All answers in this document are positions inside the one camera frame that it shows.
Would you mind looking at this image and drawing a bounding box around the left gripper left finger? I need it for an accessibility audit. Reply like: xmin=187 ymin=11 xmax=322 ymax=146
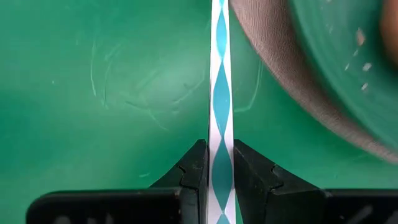
xmin=25 ymin=139 xmax=209 ymax=224

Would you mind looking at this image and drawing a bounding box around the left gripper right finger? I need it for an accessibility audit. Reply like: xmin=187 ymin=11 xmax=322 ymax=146
xmin=233 ymin=139 xmax=398 ymax=224

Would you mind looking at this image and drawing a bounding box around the white teal patterned straw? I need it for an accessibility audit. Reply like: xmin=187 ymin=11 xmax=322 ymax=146
xmin=206 ymin=0 xmax=237 ymax=224

